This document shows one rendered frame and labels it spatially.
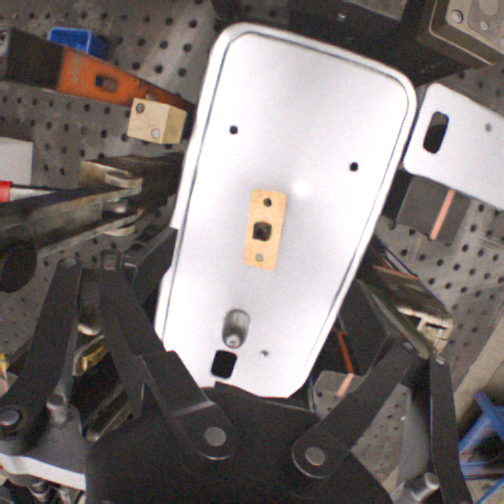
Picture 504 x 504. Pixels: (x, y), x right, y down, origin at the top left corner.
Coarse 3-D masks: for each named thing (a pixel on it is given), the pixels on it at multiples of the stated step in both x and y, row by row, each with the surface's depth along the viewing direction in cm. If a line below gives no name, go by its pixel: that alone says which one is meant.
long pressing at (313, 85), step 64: (256, 64) 27; (320, 64) 27; (384, 64) 27; (192, 128) 29; (256, 128) 29; (320, 128) 29; (384, 128) 28; (192, 192) 32; (320, 192) 31; (384, 192) 31; (192, 256) 35; (256, 256) 34; (320, 256) 34; (192, 320) 38; (256, 320) 37; (320, 320) 36; (256, 384) 41
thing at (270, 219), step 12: (252, 192) 31; (264, 192) 30; (276, 192) 30; (252, 204) 31; (276, 204) 30; (252, 216) 32; (264, 216) 31; (276, 216) 31; (252, 228) 32; (264, 228) 30; (276, 228) 31; (252, 240) 32; (264, 240) 31; (276, 240) 31; (252, 252) 33; (264, 252) 32; (276, 252) 32; (252, 264) 33; (264, 264) 32
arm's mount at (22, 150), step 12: (0, 144) 51; (12, 144) 54; (24, 144) 58; (0, 156) 51; (12, 156) 55; (24, 156) 59; (0, 168) 52; (12, 168) 56; (24, 168) 60; (12, 180) 57; (24, 180) 61
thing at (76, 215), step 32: (64, 192) 20; (96, 192) 22; (128, 192) 26; (0, 224) 14; (32, 224) 17; (64, 224) 20; (96, 224) 23; (0, 256) 12; (32, 256) 14; (0, 288) 12
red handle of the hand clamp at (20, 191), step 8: (0, 184) 20; (8, 184) 21; (16, 184) 22; (0, 192) 20; (8, 192) 21; (16, 192) 21; (24, 192) 21; (32, 192) 22; (40, 192) 22; (48, 192) 22; (0, 200) 20; (8, 200) 21; (112, 200) 25; (120, 200) 26; (104, 208) 25; (112, 208) 26; (120, 208) 26
